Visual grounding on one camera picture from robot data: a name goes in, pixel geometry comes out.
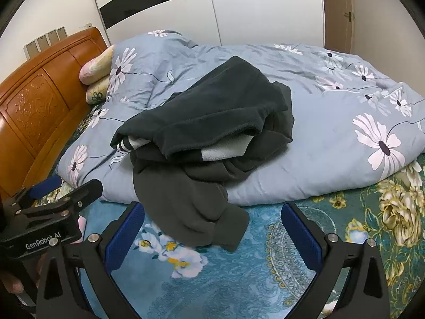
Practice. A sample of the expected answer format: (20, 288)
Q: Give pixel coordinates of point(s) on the yellow floral pillow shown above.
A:
(96, 93)

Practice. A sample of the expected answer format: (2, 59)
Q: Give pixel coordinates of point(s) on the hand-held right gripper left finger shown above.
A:
(128, 236)

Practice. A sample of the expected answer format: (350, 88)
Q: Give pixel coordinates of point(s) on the blue floral duvet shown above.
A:
(315, 146)

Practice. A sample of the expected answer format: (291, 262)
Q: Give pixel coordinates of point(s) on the carved wooden headboard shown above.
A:
(33, 106)

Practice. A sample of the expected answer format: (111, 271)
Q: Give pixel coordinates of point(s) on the grey wall switch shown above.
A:
(62, 33)
(41, 43)
(52, 38)
(30, 48)

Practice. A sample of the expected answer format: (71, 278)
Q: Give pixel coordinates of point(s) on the person's left hand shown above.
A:
(10, 284)

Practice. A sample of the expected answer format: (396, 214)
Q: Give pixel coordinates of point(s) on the dark grey garment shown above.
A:
(186, 199)

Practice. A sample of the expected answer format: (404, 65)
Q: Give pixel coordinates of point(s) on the wooden door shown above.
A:
(335, 13)

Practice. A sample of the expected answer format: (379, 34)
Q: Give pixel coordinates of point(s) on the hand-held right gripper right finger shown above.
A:
(300, 236)

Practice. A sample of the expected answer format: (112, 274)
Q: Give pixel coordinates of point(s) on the pink and yellow pillow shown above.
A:
(94, 66)

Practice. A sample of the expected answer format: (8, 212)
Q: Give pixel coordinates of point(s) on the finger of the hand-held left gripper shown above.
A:
(46, 186)
(86, 189)

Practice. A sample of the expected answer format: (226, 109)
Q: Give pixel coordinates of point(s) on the teal floral bed sheet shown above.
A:
(259, 272)

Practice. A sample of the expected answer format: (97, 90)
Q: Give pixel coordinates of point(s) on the white and black wardrobe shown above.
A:
(265, 16)

